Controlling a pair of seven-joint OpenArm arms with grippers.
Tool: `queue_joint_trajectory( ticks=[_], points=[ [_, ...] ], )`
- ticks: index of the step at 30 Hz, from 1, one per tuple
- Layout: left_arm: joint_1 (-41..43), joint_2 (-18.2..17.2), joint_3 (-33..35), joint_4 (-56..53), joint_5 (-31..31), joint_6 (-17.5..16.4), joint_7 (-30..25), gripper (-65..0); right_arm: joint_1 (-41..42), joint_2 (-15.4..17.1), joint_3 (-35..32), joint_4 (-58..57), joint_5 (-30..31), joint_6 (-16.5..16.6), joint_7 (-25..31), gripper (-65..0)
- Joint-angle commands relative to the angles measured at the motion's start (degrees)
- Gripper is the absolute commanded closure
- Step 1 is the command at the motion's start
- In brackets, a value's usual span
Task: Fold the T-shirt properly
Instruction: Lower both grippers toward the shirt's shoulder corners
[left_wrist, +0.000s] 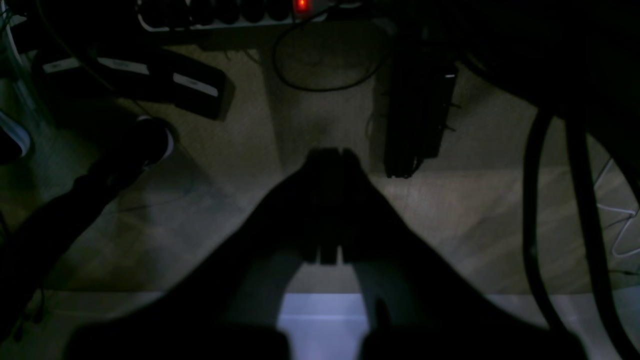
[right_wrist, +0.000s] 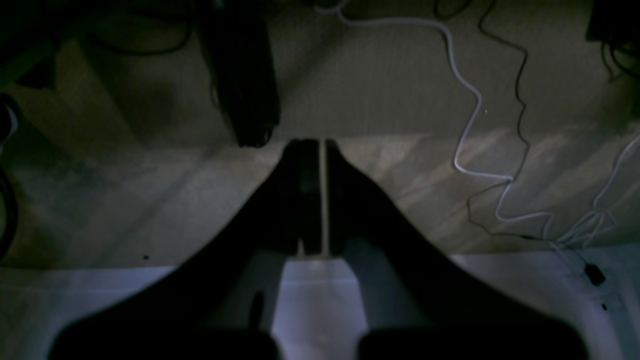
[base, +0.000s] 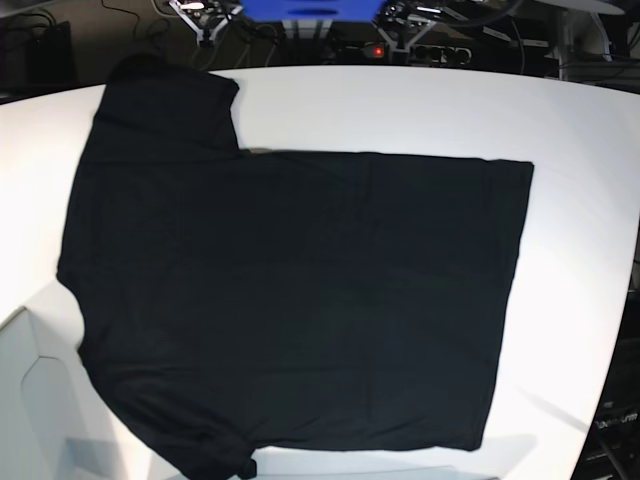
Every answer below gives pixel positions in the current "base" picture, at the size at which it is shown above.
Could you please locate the black T-shirt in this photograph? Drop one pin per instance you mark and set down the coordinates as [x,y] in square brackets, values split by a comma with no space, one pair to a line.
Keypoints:
[311,300]

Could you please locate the black power strip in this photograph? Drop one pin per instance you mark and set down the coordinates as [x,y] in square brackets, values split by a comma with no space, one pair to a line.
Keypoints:
[418,55]

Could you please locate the white panel at table corner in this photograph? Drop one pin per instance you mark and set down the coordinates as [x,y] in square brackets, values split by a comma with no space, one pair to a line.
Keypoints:
[43,433]

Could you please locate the blue plastic mount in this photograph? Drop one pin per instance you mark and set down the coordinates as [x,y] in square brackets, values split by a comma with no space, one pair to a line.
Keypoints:
[335,10]

